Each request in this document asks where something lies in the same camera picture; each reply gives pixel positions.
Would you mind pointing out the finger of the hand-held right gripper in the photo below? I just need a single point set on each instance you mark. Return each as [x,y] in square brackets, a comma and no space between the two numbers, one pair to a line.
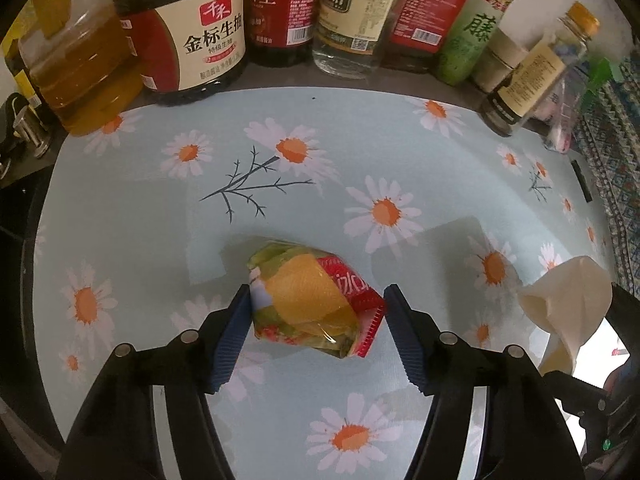
[627,307]
[575,389]

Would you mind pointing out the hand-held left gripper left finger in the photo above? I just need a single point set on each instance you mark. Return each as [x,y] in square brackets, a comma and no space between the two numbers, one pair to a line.
[232,345]

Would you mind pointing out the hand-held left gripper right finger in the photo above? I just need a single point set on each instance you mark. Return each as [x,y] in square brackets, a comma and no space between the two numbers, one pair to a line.
[402,345]

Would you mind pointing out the white paper napkin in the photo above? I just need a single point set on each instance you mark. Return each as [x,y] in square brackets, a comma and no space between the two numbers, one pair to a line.
[570,300]

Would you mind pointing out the colourful snack wrapper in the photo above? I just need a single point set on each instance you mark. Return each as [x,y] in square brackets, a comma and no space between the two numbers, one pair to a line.
[310,300]

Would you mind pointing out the patterned cloth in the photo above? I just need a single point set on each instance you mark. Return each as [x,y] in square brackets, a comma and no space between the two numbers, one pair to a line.
[620,170]

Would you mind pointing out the daisy print tablecloth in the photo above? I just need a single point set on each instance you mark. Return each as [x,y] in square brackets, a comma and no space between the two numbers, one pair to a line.
[150,220]

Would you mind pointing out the small clear plastic bottle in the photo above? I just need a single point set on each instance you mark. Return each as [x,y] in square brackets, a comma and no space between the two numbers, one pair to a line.
[562,120]

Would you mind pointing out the green packet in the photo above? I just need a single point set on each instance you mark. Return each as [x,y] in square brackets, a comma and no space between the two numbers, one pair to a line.
[602,72]

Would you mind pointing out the glass bottle tan label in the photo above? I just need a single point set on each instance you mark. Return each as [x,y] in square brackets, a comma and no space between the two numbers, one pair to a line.
[535,77]

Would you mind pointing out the clear glass bottle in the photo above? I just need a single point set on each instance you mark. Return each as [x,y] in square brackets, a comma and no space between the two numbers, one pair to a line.
[507,45]

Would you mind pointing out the metal knob fixture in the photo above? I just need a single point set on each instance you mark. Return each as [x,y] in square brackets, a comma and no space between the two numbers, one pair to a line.
[27,127]

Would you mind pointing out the large dark soy sauce jug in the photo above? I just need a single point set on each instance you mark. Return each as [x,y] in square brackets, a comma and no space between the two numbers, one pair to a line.
[195,45]

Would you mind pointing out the green label oil bottle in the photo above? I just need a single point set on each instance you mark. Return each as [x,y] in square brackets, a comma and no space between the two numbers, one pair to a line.
[465,45]

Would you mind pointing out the yellow cooking oil bottle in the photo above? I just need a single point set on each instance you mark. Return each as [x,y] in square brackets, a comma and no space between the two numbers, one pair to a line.
[80,70]

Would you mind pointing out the clear vinegar bottle cream label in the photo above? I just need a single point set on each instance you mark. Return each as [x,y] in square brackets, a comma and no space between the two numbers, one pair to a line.
[355,20]

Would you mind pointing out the dark bottle red label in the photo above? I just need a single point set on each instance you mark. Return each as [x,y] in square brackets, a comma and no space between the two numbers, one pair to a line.
[425,15]

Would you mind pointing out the red label sauce bottle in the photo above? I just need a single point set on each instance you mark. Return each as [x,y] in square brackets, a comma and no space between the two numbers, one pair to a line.
[280,15]

